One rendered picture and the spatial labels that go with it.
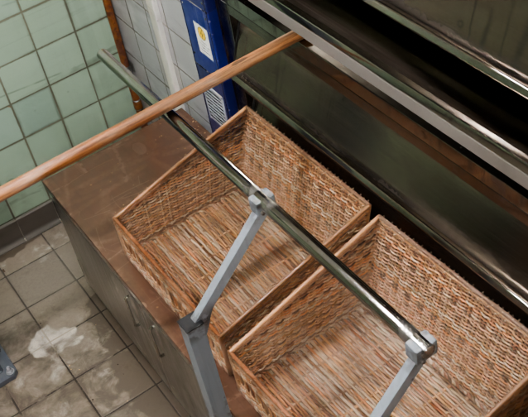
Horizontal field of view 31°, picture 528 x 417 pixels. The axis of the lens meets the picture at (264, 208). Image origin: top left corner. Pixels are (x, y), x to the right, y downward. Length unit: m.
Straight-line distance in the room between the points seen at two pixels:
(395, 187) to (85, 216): 1.06
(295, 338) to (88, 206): 0.87
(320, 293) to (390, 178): 0.33
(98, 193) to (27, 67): 0.67
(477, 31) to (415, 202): 0.57
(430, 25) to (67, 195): 1.52
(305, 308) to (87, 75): 1.56
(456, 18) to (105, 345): 1.95
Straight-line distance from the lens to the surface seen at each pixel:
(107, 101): 3.63
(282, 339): 2.30
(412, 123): 2.02
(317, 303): 2.31
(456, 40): 1.73
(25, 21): 3.36
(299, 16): 1.90
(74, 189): 2.98
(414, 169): 2.12
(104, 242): 2.77
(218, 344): 2.29
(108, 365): 3.24
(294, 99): 2.43
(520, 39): 1.63
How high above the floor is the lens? 2.45
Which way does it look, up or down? 43 degrees down
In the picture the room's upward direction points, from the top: 12 degrees counter-clockwise
